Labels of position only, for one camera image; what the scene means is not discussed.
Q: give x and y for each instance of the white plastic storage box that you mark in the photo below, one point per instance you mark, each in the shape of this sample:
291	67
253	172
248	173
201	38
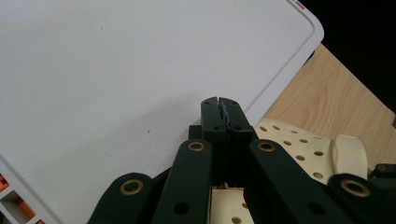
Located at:
140	68

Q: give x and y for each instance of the cream perforated clog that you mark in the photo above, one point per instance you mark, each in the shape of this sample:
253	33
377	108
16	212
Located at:
299	146

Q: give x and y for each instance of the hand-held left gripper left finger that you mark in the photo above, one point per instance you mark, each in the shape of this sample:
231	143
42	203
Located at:
211	121

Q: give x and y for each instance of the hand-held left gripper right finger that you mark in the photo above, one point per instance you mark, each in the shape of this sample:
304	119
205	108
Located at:
238	119

